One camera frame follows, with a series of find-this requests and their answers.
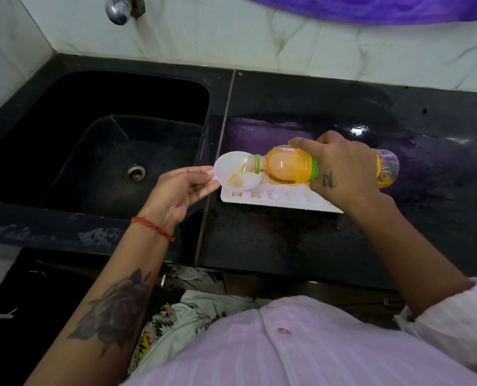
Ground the person's right hand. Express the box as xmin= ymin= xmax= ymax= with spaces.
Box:
xmin=288 ymin=130 xmax=397 ymax=216

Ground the person's left hand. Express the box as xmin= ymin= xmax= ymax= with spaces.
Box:
xmin=139 ymin=165 xmax=221 ymax=234

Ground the white plastic funnel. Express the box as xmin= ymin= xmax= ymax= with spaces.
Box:
xmin=211 ymin=151 xmax=263 ymax=194

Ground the orange juice plastic bottle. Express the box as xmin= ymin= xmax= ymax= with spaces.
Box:
xmin=243 ymin=144 xmax=400 ymax=190

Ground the person's left forearm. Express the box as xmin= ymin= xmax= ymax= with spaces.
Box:
xmin=24 ymin=218 xmax=175 ymax=386

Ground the person's right forearm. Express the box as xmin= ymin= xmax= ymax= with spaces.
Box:
xmin=349 ymin=196 xmax=475 ymax=319

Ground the metal sink drain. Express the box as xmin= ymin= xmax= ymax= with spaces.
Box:
xmin=124 ymin=165 xmax=147 ymax=183

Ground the white ice cube tray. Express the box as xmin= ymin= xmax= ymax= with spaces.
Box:
xmin=220 ymin=173 xmax=344 ymax=214

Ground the crumpled white cloth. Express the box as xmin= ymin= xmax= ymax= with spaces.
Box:
xmin=168 ymin=264 xmax=225 ymax=295

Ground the black stone sink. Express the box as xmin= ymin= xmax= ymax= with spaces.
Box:
xmin=0 ymin=69 xmax=212 ymax=222

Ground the floral patterned cloth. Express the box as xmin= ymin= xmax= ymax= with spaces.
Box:
xmin=127 ymin=289 xmax=264 ymax=375

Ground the pink striped shirt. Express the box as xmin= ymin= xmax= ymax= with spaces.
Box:
xmin=120 ymin=277 xmax=477 ymax=386

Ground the purple plastic tub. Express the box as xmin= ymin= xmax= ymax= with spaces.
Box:
xmin=238 ymin=0 xmax=477 ymax=26

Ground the red thread bracelet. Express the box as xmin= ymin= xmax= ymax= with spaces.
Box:
xmin=130 ymin=216 xmax=176 ymax=243

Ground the chrome wall tap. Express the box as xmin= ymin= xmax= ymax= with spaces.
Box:
xmin=104 ymin=0 xmax=146 ymax=26

